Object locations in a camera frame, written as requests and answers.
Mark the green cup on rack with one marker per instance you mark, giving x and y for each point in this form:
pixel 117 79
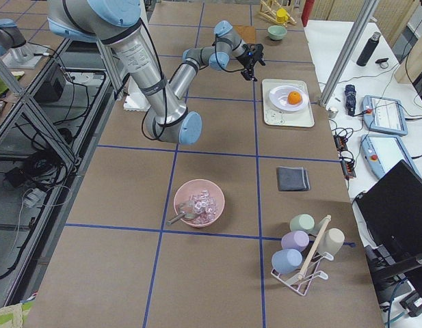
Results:
pixel 302 222

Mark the metal scoop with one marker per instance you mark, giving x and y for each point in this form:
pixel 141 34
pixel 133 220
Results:
pixel 186 211

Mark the wooden peg rack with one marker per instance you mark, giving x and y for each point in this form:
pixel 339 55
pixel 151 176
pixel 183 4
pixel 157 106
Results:
pixel 268 10

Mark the wooden cutting board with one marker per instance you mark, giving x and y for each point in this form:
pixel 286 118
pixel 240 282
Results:
pixel 247 33

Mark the white round plate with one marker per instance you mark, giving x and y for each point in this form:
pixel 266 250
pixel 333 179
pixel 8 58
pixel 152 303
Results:
pixel 278 97

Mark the teach pendant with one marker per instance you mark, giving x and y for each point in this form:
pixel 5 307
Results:
pixel 382 152
pixel 384 115

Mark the green ceramic bowl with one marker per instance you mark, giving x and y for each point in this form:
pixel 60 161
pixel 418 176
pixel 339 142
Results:
pixel 276 32

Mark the black laptop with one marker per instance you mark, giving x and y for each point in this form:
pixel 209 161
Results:
pixel 392 210

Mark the aluminium frame post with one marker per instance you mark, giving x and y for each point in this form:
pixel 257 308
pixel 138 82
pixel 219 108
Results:
pixel 366 12

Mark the yellow cup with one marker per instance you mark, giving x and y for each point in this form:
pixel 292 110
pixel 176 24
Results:
pixel 282 16

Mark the pink bowl with ice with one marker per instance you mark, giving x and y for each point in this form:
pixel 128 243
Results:
pixel 208 199

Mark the cream bear tray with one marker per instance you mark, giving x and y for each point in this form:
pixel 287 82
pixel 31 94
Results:
pixel 277 111

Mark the purple cup on rack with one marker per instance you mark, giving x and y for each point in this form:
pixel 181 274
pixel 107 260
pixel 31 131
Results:
pixel 298 240

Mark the blue cup on rack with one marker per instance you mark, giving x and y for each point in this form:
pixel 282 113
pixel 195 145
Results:
pixel 286 260

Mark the teach pendant near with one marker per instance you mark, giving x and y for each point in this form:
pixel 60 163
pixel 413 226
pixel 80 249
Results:
pixel 382 152

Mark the white cup rack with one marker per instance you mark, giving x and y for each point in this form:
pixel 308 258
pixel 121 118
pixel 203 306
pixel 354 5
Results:
pixel 300 280

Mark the teach pendant far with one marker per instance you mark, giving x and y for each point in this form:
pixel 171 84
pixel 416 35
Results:
pixel 384 115

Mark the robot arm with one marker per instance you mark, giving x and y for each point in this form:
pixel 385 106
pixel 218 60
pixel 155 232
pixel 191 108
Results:
pixel 119 26

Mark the folded dark blue umbrella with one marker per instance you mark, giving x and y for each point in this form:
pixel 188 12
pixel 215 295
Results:
pixel 350 99

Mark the beige cup on rack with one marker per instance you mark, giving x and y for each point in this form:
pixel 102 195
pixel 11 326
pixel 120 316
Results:
pixel 331 242

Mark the small metal cup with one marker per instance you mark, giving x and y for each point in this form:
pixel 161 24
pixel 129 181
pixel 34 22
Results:
pixel 332 112

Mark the orange fruit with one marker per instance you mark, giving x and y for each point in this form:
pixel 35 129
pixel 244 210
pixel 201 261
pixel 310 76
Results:
pixel 294 98

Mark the black water bottle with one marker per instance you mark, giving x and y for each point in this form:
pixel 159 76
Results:
pixel 368 49

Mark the grey folded cloth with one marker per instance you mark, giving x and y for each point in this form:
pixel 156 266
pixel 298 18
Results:
pixel 292 179

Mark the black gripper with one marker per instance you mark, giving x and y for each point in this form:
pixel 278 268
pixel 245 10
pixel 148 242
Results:
pixel 245 61

